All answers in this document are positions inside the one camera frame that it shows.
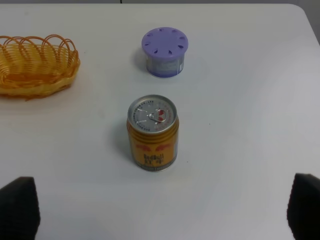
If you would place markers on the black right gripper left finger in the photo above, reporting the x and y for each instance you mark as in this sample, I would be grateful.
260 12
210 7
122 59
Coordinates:
19 210

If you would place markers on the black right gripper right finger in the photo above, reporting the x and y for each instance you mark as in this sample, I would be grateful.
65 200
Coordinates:
303 209

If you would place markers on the orange woven plastic basket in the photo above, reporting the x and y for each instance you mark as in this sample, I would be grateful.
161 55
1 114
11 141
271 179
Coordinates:
33 67

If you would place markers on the gold Red Bull can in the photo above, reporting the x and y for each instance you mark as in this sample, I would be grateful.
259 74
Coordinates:
153 132

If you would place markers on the purple lid air freshener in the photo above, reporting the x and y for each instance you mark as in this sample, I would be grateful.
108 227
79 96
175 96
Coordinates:
164 48

